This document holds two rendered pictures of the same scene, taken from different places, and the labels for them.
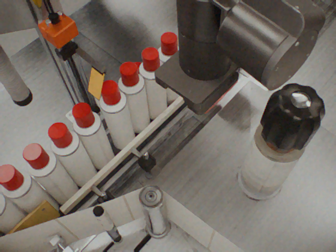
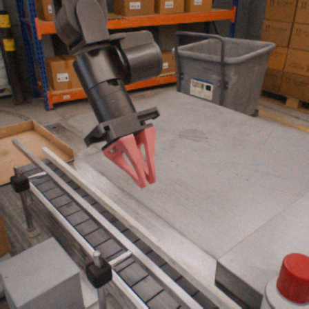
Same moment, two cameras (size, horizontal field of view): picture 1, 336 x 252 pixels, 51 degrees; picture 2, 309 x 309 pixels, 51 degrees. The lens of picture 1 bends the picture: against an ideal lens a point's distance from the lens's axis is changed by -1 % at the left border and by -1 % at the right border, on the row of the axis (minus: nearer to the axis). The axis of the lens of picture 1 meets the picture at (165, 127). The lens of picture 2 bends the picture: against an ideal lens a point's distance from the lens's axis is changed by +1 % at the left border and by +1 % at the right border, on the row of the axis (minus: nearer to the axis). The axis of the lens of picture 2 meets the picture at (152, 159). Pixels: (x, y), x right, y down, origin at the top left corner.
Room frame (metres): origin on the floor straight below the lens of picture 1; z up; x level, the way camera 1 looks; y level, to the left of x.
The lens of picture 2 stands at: (0.61, 0.21, 1.32)
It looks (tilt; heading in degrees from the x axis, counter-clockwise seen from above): 30 degrees down; 273
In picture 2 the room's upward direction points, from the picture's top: straight up
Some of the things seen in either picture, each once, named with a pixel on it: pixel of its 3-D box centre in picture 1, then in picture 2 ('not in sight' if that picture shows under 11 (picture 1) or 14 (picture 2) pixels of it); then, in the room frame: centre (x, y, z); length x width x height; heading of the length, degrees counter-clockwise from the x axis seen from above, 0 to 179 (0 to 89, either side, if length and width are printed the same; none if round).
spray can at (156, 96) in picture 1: (153, 86); not in sight; (0.45, 0.02, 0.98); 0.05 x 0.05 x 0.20
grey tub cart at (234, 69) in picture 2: not in sight; (219, 83); (0.16, -2.70, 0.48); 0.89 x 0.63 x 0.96; 54
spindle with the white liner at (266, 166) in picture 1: (275, 147); not in sight; (0.26, -0.19, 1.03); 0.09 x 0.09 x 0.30
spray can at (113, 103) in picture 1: (117, 117); not in sight; (0.38, 0.09, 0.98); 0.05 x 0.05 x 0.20
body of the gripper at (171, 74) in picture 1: (205, 48); not in sight; (0.25, -0.05, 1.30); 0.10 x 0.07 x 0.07; 134
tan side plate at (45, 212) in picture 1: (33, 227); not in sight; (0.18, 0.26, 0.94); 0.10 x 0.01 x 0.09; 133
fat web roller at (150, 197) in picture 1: (155, 213); not in sight; (0.18, 0.03, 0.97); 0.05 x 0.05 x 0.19
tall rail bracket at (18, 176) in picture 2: not in sight; (34, 195); (0.90, -0.35, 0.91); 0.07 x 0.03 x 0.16; 43
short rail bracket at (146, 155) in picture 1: (147, 164); not in sight; (0.31, 0.04, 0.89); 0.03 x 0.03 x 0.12; 43
